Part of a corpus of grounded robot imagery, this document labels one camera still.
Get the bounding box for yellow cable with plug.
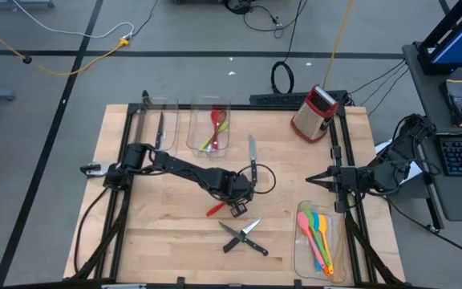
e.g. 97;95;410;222
0;15;130;77

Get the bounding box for yellow hanging cable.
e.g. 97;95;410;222
321;0;355;90

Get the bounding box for red silicone spoon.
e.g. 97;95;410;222
209;108;221;150

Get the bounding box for black coiled cable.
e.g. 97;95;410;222
269;0;308;96

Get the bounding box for grey black work gloves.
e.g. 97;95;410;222
440;78;462;128

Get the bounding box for pink silicone spatula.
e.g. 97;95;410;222
296;211;331;276

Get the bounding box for white paper sheet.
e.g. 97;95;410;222
374;139;425;185

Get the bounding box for long narrow black-handled knife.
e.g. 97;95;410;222
154;111;166;150

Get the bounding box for clear plastic bin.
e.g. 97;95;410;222
185;94;232;158
132;95;180;158
294;199;348;284

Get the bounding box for red steel box grater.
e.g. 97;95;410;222
290;83;340;144

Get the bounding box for green silicone spoon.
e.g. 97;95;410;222
197;120;230;153

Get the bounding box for silver aluminium bar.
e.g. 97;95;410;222
100;283;148;289

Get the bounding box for dark serrated riveted-handle knife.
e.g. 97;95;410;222
218;222;270;257

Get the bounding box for white cable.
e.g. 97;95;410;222
11;0;135;40

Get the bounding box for silver blade round-handled knife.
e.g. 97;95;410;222
222;217;263;254

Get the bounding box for black cable tangle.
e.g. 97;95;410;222
223;0;308;39

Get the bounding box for black desk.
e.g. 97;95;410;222
377;39;462;232

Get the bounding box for red silicone spatula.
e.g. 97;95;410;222
205;201;228;218

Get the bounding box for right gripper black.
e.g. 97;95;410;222
305;146;361;214

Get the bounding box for blue silicone spatula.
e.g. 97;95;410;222
311;212;323;272

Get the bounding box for yellow silicone spatula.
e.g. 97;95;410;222
318;214;334;274

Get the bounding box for green silicone spatula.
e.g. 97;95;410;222
302;207;334;271

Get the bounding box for broad silver blade knife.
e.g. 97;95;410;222
247;133;259;185

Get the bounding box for black power strip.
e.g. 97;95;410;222
249;89;349;108

